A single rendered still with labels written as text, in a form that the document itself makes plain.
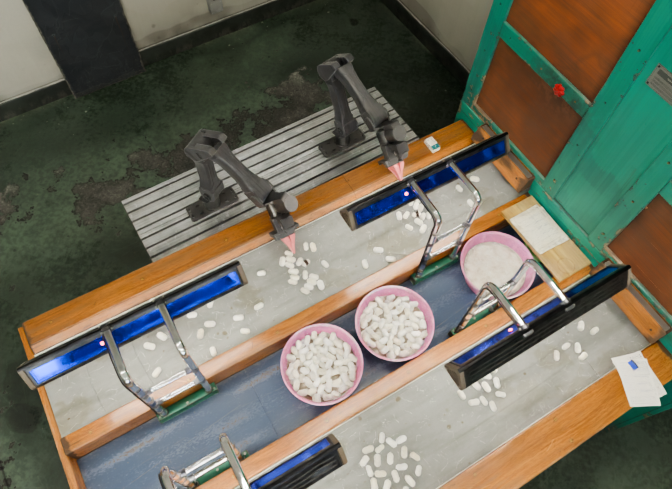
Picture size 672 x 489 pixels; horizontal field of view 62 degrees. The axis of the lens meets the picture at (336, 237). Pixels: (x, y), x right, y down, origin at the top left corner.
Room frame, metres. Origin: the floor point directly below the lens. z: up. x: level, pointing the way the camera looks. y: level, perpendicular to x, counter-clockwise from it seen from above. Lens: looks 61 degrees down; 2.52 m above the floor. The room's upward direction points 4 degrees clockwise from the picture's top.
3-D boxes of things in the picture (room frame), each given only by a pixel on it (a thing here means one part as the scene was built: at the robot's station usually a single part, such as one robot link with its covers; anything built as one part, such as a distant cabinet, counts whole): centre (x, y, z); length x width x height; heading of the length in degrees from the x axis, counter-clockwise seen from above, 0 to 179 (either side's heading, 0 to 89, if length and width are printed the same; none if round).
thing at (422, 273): (0.98, -0.32, 0.90); 0.20 x 0.19 x 0.45; 124
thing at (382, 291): (0.67, -0.21, 0.72); 0.27 x 0.27 x 0.10
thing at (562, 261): (1.03, -0.76, 0.77); 0.33 x 0.15 x 0.01; 34
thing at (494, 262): (0.91, -0.58, 0.71); 0.22 x 0.22 x 0.06
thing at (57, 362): (0.51, 0.52, 1.08); 0.62 x 0.08 x 0.07; 124
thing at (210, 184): (1.13, 0.47, 0.92); 0.07 x 0.06 x 0.33; 157
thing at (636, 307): (0.78, -0.99, 0.83); 0.30 x 0.06 x 0.07; 34
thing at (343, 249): (0.86, 0.11, 0.73); 1.81 x 0.30 x 0.02; 124
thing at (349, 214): (1.05, -0.28, 1.08); 0.62 x 0.08 x 0.07; 124
